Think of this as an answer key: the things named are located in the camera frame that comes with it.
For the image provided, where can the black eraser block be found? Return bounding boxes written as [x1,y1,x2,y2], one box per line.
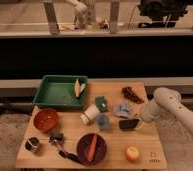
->
[119,119,139,130]

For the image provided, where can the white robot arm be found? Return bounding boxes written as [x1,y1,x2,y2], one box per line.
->
[138,87,193,136]

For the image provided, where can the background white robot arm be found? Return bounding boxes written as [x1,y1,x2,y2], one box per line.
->
[65,0,87,29]

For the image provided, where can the crumpled blue cloth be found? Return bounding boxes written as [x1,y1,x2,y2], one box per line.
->
[114,103,133,118]

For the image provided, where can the orange yellow apple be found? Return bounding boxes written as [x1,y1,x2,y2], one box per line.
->
[125,146,140,162]

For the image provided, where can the dark red grape bunch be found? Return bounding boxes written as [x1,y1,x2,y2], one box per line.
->
[122,87,144,104]

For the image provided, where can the small blue cup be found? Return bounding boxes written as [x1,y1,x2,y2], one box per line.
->
[97,114,110,131]

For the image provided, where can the green sponge block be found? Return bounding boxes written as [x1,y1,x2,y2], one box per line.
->
[95,96,108,112]

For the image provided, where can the white cup lying sideways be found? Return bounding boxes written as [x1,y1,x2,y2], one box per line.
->
[80,104,100,125]

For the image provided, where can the orange carrot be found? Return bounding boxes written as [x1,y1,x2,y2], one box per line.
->
[87,134,97,162]

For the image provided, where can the dark purple plate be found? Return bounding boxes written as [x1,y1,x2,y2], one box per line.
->
[76,133,107,166]

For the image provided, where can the small grey toy object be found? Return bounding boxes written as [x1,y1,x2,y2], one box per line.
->
[49,132,64,143]

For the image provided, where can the green plastic tray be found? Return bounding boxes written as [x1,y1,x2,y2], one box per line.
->
[33,75,88,110]

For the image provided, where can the red-orange bowl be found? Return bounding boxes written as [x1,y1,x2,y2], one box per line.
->
[33,108,59,133]

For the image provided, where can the small metal cup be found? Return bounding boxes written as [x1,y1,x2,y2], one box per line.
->
[25,137,40,153]

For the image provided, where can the black machine in background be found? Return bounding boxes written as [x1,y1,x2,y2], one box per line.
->
[138,0,188,28]

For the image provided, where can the black handled utensil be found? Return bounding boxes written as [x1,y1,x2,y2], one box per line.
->
[59,150,82,164]

